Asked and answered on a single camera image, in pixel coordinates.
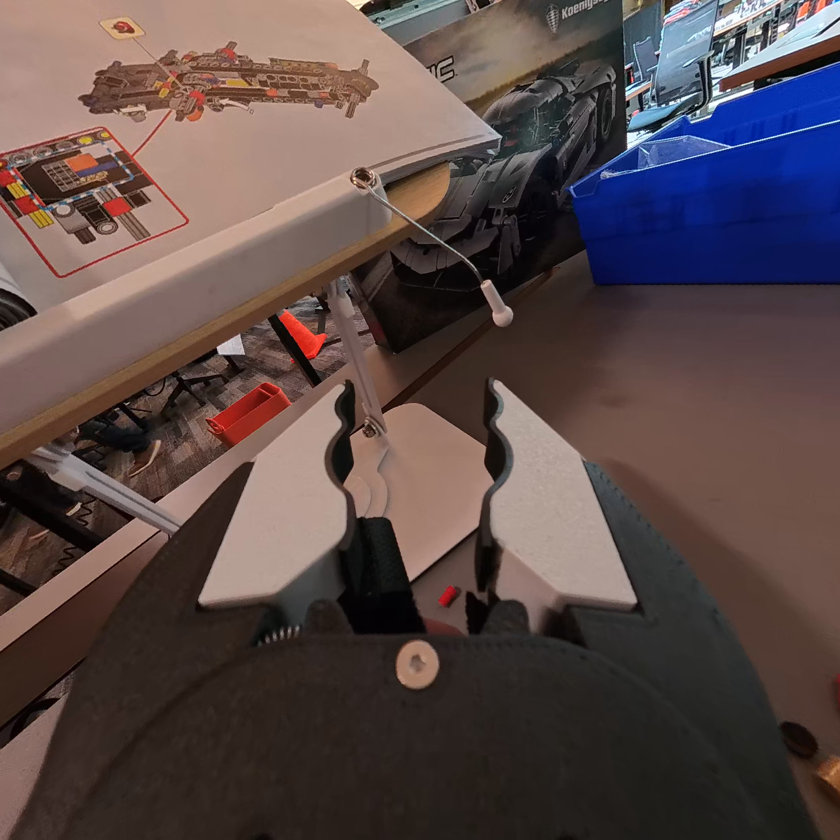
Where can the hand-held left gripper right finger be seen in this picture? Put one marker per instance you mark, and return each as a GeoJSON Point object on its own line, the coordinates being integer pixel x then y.
{"type": "Point", "coordinates": [558, 525]}

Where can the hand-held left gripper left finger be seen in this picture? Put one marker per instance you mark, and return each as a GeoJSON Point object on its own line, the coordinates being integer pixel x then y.
{"type": "Point", "coordinates": [282, 525]}

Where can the lego instruction book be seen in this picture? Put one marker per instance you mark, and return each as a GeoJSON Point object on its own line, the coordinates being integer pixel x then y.
{"type": "Point", "coordinates": [262, 164]}

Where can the red lego bush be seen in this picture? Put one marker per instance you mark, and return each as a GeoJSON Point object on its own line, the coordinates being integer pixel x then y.
{"type": "Point", "coordinates": [448, 596]}

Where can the black lego set box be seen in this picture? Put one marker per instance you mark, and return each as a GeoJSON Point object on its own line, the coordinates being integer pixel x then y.
{"type": "Point", "coordinates": [525, 164]}

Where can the tan lego piece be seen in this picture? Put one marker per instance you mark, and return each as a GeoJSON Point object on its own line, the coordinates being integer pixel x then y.
{"type": "Point", "coordinates": [828, 775]}

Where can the orange plastic bin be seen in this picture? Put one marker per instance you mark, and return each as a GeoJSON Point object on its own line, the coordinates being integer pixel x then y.
{"type": "Point", "coordinates": [249, 413]}

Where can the orange traffic cone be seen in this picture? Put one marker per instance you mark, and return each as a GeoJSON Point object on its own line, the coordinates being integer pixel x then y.
{"type": "Point", "coordinates": [302, 334]}

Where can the white wooden book stand board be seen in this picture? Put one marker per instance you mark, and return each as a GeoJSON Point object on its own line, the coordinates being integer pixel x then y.
{"type": "Point", "coordinates": [197, 282]}

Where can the blue plastic bin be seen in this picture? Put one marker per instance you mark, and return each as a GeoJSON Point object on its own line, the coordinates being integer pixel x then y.
{"type": "Point", "coordinates": [774, 98]}
{"type": "Point", "coordinates": [709, 223]}

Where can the bundle of clear bags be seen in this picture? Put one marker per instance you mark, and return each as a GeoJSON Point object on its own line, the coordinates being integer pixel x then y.
{"type": "Point", "coordinates": [682, 149]}

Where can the black office chair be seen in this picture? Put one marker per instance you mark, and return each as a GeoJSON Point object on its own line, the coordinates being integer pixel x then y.
{"type": "Point", "coordinates": [682, 59]}

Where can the wooden workbench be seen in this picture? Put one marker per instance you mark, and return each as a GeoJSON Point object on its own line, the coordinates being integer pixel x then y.
{"type": "Point", "coordinates": [781, 52]}

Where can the white table frame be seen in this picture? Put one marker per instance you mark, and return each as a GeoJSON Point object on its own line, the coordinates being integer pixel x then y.
{"type": "Point", "coordinates": [111, 492]}

